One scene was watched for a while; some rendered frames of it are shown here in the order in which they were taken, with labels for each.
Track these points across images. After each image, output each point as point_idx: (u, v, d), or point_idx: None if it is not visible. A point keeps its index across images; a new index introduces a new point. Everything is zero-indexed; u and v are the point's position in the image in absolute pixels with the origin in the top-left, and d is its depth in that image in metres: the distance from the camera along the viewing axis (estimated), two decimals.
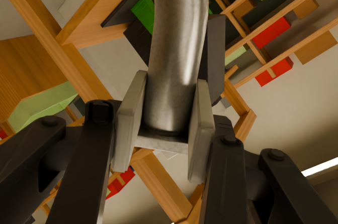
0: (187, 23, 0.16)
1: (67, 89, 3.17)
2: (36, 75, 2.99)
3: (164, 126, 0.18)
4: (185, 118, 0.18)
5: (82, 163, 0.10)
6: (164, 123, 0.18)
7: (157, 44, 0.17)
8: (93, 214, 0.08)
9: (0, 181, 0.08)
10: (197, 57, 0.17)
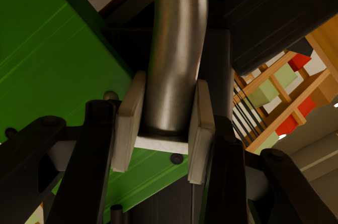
0: (188, 23, 0.16)
1: None
2: None
3: (165, 126, 0.18)
4: (185, 118, 0.18)
5: (82, 163, 0.10)
6: (165, 123, 0.18)
7: (158, 44, 0.17)
8: (93, 214, 0.08)
9: (0, 181, 0.08)
10: (197, 56, 0.17)
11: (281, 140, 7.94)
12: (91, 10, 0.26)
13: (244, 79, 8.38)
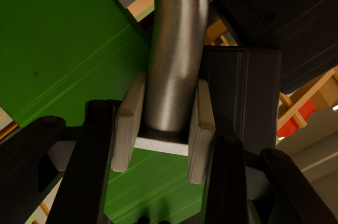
0: (187, 24, 0.16)
1: None
2: None
3: (164, 127, 0.18)
4: (185, 119, 0.18)
5: (82, 163, 0.10)
6: (165, 124, 0.18)
7: (157, 45, 0.17)
8: (93, 214, 0.08)
9: (0, 181, 0.08)
10: (197, 58, 0.17)
11: (280, 141, 7.97)
12: (137, 25, 0.26)
13: None
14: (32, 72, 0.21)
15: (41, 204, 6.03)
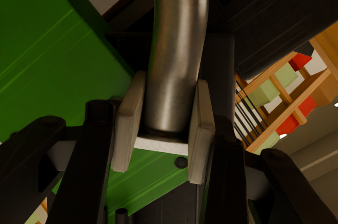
0: (188, 23, 0.16)
1: None
2: None
3: (164, 126, 0.18)
4: (185, 118, 0.18)
5: (82, 163, 0.10)
6: (165, 123, 0.18)
7: (157, 44, 0.17)
8: (93, 214, 0.08)
9: (0, 181, 0.08)
10: (197, 57, 0.17)
11: (282, 139, 7.94)
12: (95, 14, 0.26)
13: None
14: None
15: (45, 205, 6.05)
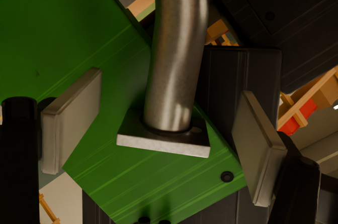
0: (188, 23, 0.16)
1: None
2: None
3: (165, 126, 0.18)
4: (186, 118, 0.18)
5: (9, 165, 0.09)
6: (166, 123, 0.18)
7: (158, 45, 0.17)
8: (34, 213, 0.08)
9: None
10: (198, 57, 0.17)
11: None
12: (138, 25, 0.26)
13: None
14: (33, 72, 0.21)
15: (43, 202, 6.05)
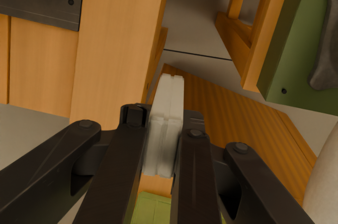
0: None
1: None
2: None
3: None
4: None
5: (112, 166, 0.10)
6: None
7: None
8: (119, 218, 0.08)
9: (32, 183, 0.09)
10: None
11: None
12: None
13: None
14: None
15: None
